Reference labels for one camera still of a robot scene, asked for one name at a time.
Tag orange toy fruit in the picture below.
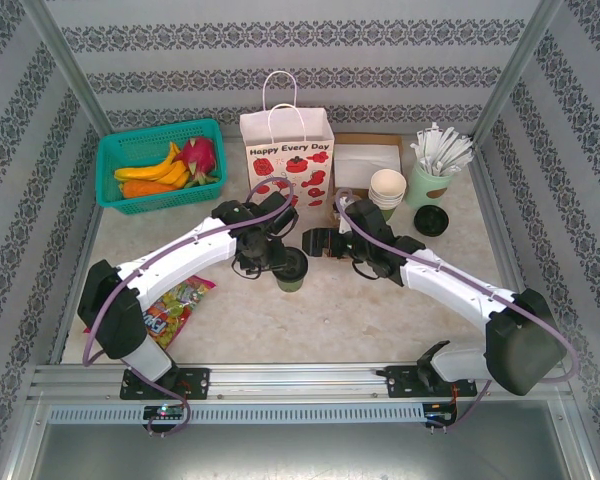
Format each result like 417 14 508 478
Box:
119 179 176 200

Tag grey metal sheet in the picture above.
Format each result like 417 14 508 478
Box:
9 399 591 480

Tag pink dragon fruit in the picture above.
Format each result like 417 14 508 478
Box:
172 135 220 189

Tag colourful fruit candy bag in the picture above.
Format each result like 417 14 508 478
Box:
142 278 217 350

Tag brown cardboard napkin box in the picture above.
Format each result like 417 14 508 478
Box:
331 132 404 201

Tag teal plastic basket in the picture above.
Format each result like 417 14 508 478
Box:
95 117 229 216

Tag yellow banana bunch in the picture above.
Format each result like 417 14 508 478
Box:
113 141 191 189

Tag mint green holder cup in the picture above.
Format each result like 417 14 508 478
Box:
404 158 455 212

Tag white red-printed paper bag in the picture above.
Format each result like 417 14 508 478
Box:
238 70 336 215

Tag purple cable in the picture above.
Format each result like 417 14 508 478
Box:
82 175 296 439
333 187 581 436

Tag aluminium mounting rail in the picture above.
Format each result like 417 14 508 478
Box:
27 362 574 401

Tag white paper napkins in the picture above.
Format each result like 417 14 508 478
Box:
333 142 400 190

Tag white wrapped straw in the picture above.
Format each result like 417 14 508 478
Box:
409 141 431 174
444 135 474 176
449 147 476 177
437 126 459 176
416 128 437 174
428 120 446 174

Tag grey slotted cable duct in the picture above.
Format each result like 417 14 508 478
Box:
47 403 426 424

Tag aluminium frame post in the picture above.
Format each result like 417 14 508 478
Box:
472 0 564 144
19 0 106 139

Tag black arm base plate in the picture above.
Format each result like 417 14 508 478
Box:
384 363 480 400
119 367 211 401

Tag aluminium back rail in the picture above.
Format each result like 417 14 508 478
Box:
219 132 477 145

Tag green paper coffee cup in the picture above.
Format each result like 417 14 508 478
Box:
275 272 306 295

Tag stack of green paper cups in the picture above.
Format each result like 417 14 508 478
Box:
368 168 409 225

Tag black plastic cup lid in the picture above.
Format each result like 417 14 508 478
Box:
413 203 451 237
278 248 310 282

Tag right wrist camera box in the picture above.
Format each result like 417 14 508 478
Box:
337 192 389 236

